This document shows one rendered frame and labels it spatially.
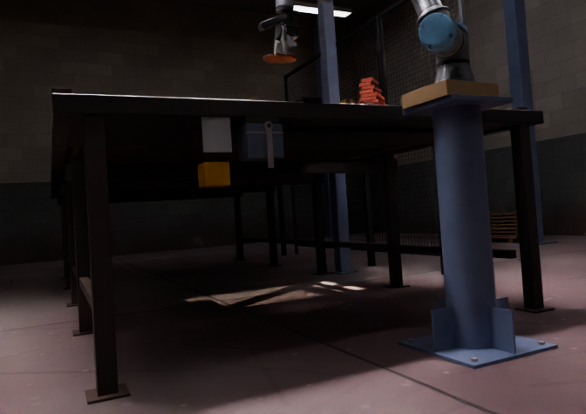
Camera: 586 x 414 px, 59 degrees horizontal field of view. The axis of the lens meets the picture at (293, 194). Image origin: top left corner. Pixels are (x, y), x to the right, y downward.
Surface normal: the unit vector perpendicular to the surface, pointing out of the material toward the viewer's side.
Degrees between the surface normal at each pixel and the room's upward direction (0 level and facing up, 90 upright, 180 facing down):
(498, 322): 90
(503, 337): 90
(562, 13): 90
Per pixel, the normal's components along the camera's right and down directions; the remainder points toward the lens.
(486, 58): -0.90, 0.04
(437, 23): -0.49, 0.11
